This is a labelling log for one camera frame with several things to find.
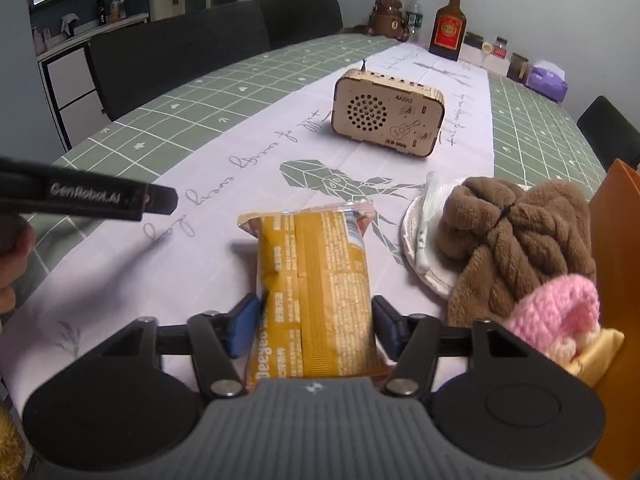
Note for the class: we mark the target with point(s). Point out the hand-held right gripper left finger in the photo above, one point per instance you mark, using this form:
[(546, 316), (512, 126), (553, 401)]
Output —
[(243, 324)]

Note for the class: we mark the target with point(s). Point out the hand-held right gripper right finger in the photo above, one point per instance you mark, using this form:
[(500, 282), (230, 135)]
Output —
[(387, 326)]

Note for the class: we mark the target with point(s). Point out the yellow snack packet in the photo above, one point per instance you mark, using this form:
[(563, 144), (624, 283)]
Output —
[(315, 285)]

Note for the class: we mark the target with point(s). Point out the white satin-trimmed pouch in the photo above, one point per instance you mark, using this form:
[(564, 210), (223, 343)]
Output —
[(417, 245)]

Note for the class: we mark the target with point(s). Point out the brown plush towel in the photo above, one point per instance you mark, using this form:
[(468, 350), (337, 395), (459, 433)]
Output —
[(525, 240)]

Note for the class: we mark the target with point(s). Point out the pink crochet hat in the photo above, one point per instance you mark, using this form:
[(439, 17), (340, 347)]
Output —
[(555, 310)]

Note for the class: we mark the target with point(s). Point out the pale yellow cloth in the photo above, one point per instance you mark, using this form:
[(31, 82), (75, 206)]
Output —
[(597, 355)]

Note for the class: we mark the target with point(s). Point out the orange cardboard box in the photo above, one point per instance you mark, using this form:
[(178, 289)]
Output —
[(617, 260)]

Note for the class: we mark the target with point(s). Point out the person's left hand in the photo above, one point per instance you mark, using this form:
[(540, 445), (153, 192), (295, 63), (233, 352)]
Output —
[(12, 250)]

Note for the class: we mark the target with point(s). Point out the white cabinet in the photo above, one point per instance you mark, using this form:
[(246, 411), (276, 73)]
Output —
[(70, 90)]

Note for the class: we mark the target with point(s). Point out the green and white tablecloth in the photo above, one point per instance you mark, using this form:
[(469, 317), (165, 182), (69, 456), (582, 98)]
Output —
[(200, 110)]

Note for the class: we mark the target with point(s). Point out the black chair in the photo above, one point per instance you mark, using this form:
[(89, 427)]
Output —
[(175, 55), (300, 17), (612, 130)]

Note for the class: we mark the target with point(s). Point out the small dark bottle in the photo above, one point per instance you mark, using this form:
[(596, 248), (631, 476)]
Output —
[(102, 10)]

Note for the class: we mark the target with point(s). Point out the spray bottle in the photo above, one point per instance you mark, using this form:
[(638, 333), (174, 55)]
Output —
[(116, 7)]

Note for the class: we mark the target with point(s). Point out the wooden radio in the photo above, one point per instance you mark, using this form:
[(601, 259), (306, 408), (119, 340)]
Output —
[(385, 110)]

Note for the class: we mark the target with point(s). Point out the tan fuzzy cloth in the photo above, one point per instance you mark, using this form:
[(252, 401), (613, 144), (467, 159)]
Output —
[(10, 445)]

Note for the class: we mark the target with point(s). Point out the white box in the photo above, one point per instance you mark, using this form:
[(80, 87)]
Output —
[(475, 57)]

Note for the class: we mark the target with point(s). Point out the tall dark jar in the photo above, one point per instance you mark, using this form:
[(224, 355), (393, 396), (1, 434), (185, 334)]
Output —
[(518, 67)]

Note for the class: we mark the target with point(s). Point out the purple tissue pack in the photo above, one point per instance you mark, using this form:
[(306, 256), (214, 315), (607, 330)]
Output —
[(547, 82)]

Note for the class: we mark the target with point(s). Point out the small black jar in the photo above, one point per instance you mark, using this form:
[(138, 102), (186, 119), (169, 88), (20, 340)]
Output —
[(473, 40)]

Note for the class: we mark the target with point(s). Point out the small jar with red label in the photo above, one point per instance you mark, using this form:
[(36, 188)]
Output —
[(500, 48)]

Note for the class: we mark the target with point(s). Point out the dark bottle with red label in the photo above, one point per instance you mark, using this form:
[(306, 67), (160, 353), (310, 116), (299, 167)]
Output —
[(446, 30)]

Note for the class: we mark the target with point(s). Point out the brown bear figure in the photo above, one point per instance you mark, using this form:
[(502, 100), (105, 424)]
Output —
[(387, 17)]

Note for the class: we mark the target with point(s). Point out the clear water bottle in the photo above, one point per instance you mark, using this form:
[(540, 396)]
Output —
[(414, 12)]

